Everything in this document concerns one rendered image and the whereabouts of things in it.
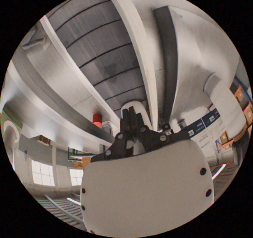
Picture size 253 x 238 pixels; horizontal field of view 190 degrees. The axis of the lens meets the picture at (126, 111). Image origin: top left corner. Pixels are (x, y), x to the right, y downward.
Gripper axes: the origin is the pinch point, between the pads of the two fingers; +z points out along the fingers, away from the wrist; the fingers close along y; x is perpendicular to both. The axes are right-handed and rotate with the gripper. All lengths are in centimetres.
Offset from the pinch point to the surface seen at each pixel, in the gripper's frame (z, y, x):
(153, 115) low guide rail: 4.2, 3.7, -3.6
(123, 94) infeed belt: 6.0, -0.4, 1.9
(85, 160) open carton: 53, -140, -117
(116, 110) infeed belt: 7.2, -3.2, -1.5
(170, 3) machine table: 4.7, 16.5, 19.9
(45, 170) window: -27, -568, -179
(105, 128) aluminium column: 14.2, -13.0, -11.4
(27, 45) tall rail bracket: -1.1, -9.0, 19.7
